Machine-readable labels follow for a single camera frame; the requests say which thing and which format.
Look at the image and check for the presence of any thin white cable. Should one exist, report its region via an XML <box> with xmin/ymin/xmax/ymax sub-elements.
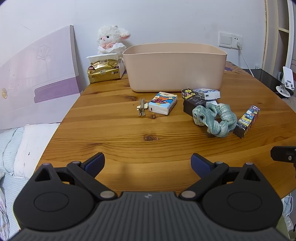
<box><xmin>281</xmin><ymin>194</ymin><xmax>296</xmax><ymax>217</ymax></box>

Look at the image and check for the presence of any purple patterned mat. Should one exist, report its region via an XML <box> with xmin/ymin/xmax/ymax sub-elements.
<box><xmin>223</xmin><ymin>61</ymin><xmax>245</xmax><ymax>74</ymax></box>

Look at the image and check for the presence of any dark brown box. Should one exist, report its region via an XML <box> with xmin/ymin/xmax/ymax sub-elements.
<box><xmin>183</xmin><ymin>95</ymin><xmax>208</xmax><ymax>115</ymax></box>

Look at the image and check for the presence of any light blue checked blanket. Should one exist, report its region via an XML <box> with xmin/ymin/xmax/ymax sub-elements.
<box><xmin>0</xmin><ymin>127</ymin><xmax>29</xmax><ymax>234</ymax></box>

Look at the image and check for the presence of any white plug with cable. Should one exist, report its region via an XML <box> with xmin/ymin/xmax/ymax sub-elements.
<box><xmin>236</xmin><ymin>41</ymin><xmax>255</xmax><ymax>76</ymax></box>

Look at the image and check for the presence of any black cabinet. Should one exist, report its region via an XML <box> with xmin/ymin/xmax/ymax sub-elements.
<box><xmin>242</xmin><ymin>68</ymin><xmax>287</xmax><ymax>99</ymax></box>

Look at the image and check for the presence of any white pillow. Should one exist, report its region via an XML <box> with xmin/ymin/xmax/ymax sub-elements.
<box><xmin>13</xmin><ymin>123</ymin><xmax>61</xmax><ymax>179</ymax></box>

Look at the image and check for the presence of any white phone stand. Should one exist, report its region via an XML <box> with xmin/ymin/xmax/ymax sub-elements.
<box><xmin>276</xmin><ymin>66</ymin><xmax>296</xmax><ymax>97</ymax></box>

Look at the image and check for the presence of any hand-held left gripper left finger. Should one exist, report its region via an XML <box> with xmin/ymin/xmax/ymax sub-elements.
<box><xmin>28</xmin><ymin>152</ymin><xmax>117</xmax><ymax>201</ymax></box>

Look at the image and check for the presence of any wooden hair clip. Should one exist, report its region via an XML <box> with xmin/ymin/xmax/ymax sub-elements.
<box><xmin>136</xmin><ymin>98</ymin><xmax>149</xmax><ymax>117</ymax></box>

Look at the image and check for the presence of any blue and white packet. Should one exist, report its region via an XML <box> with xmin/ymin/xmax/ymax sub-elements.
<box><xmin>193</xmin><ymin>88</ymin><xmax>221</xmax><ymax>101</ymax></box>

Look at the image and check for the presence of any cream wardrobe frame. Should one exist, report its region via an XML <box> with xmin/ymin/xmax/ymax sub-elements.
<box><xmin>265</xmin><ymin>0</ymin><xmax>296</xmax><ymax>77</ymax></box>

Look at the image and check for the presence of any pink plastic storage bin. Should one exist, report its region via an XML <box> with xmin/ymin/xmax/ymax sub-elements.
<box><xmin>122</xmin><ymin>43</ymin><xmax>228</xmax><ymax>93</ymax></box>

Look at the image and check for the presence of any white wall switch socket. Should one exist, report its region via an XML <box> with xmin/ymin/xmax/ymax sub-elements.
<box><xmin>218</xmin><ymin>32</ymin><xmax>243</xmax><ymax>49</ymax></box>

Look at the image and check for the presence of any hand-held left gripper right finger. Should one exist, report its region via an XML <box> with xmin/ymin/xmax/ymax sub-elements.
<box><xmin>179</xmin><ymin>153</ymin><xmax>267</xmax><ymax>201</ymax></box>

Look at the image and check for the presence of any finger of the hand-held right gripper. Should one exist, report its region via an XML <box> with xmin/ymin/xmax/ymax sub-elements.
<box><xmin>270</xmin><ymin>146</ymin><xmax>296</xmax><ymax>176</ymax></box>

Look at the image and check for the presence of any small black star box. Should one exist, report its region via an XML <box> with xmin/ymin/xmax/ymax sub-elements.
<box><xmin>181</xmin><ymin>88</ymin><xmax>197</xmax><ymax>101</ymax></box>

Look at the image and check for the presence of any green checked scrunchie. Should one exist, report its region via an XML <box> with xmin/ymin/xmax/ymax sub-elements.
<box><xmin>192</xmin><ymin>102</ymin><xmax>238</xmax><ymax>138</ymax></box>

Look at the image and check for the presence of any gold tissue pack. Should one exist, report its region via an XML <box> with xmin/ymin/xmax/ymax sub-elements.
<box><xmin>86</xmin><ymin>53</ymin><xmax>125</xmax><ymax>84</ymax></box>

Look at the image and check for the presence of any long colourful cartoon box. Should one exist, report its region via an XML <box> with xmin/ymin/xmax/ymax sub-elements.
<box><xmin>233</xmin><ymin>105</ymin><xmax>260</xmax><ymax>139</ymax></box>

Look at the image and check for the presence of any cartoon pocket tissue pack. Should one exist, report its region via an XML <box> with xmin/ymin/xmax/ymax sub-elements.
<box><xmin>148</xmin><ymin>92</ymin><xmax>178</xmax><ymax>115</ymax></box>

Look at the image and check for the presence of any white plush lamb toy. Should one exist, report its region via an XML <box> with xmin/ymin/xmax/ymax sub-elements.
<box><xmin>97</xmin><ymin>25</ymin><xmax>131</xmax><ymax>58</ymax></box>

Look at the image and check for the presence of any pink and purple headboard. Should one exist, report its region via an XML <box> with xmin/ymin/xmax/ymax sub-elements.
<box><xmin>0</xmin><ymin>25</ymin><xmax>84</xmax><ymax>130</ymax></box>

